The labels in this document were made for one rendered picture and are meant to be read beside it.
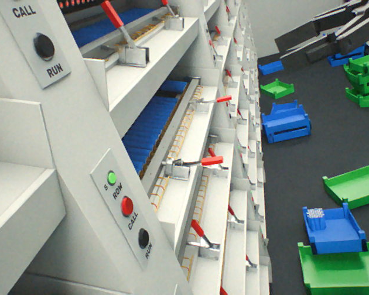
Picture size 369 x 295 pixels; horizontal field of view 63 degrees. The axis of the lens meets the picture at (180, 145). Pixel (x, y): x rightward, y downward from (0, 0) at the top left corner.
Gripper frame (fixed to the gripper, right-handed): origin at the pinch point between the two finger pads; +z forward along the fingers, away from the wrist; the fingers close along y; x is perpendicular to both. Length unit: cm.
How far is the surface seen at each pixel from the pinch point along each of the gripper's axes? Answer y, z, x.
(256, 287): 6, 34, -66
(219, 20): 100, 22, 1
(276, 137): 147, 29, -96
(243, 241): 7, 29, -47
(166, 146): -9.9, 24.4, -3.5
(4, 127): -40.0, 17.4, 14.6
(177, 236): -27.8, 20.6, -8.8
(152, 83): -14.9, 17.9, 8.4
